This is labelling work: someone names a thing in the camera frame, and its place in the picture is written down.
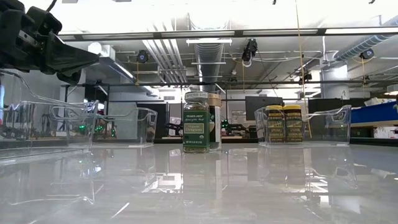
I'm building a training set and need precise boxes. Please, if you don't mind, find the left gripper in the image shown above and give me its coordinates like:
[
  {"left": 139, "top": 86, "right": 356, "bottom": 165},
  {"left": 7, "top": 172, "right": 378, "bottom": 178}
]
[{"left": 0, "top": 0, "right": 101, "bottom": 86}]

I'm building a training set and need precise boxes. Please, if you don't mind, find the green label oregano jar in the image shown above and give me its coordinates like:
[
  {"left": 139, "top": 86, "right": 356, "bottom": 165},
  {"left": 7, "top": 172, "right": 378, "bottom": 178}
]
[{"left": 182, "top": 91, "right": 211, "bottom": 154}]

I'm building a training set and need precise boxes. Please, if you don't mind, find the tan lid furikake jar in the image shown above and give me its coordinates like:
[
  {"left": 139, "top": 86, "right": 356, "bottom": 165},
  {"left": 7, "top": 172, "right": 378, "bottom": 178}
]
[{"left": 207, "top": 92, "right": 223, "bottom": 152}]

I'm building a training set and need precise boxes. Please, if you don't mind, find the yellow lid spice jar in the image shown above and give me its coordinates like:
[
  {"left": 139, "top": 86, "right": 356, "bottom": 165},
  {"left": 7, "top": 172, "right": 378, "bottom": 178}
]
[
  {"left": 283, "top": 104, "right": 303, "bottom": 144},
  {"left": 265, "top": 105, "right": 285, "bottom": 144}
]

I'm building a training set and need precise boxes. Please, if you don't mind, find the white ceiling unit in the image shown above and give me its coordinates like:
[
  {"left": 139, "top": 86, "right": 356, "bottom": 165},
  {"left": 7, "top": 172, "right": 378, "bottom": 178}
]
[{"left": 87, "top": 42, "right": 116, "bottom": 60}]

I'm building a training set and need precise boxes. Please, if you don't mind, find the clear plastic bin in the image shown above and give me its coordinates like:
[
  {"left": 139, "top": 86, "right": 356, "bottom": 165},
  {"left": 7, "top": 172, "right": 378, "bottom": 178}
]
[
  {"left": 90, "top": 106, "right": 159, "bottom": 149},
  {"left": 0, "top": 70, "right": 100, "bottom": 160},
  {"left": 254, "top": 105, "right": 353, "bottom": 147}
]

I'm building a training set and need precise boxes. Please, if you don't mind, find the black monitor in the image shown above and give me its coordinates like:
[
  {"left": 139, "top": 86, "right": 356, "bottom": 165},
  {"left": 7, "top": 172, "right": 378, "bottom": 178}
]
[{"left": 244, "top": 95, "right": 284, "bottom": 121}]

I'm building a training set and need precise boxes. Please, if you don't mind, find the white round column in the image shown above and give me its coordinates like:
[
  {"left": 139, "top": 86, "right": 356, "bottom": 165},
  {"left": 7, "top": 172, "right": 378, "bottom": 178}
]
[{"left": 321, "top": 63, "right": 349, "bottom": 100}]

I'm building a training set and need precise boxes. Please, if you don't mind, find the grey corrugated ceiling duct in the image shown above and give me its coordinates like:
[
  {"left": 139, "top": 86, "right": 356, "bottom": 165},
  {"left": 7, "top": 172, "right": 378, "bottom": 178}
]
[{"left": 194, "top": 42, "right": 225, "bottom": 93}]

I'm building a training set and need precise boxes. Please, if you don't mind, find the overhead frame bar with lights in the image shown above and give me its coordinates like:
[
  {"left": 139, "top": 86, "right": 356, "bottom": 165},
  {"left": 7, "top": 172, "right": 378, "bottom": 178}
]
[{"left": 57, "top": 27, "right": 398, "bottom": 42}]

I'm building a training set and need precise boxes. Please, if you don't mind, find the black camera on bracket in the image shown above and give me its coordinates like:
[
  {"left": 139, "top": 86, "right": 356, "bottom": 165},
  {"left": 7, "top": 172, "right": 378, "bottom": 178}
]
[{"left": 241, "top": 38, "right": 259, "bottom": 63}]

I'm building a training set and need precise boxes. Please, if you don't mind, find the yellow hanging cord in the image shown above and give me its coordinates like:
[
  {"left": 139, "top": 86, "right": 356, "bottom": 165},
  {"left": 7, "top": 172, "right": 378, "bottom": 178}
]
[{"left": 294, "top": 0, "right": 313, "bottom": 139}]

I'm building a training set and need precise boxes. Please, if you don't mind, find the spiral ceiling duct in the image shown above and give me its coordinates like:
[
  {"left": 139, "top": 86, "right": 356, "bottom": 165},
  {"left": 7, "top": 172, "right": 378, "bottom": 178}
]
[{"left": 333, "top": 14, "right": 398, "bottom": 62}]

